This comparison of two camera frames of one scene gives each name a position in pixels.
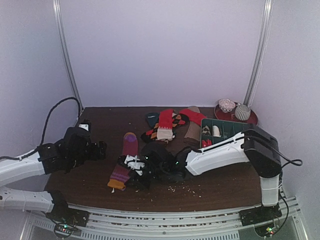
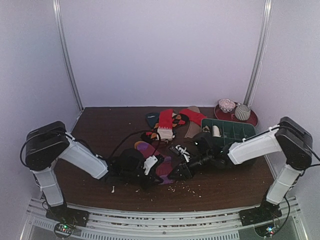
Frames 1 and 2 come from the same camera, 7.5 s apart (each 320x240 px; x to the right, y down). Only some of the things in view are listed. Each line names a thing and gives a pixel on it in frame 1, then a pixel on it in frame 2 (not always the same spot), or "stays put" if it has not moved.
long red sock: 194,117 stays put
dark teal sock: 152,118 stays put
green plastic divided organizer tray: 213,131 stays put
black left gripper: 94,155 -> 150,182
